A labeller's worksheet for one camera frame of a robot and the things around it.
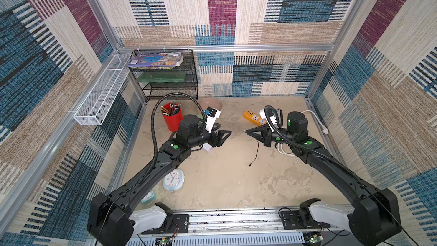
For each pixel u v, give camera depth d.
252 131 0.71
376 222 0.40
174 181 0.83
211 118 0.64
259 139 0.70
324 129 1.05
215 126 0.75
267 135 0.64
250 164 0.85
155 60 0.83
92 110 0.70
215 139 0.65
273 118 0.65
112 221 0.38
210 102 1.12
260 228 0.73
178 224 0.73
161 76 0.99
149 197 0.79
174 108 0.97
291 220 0.73
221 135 0.65
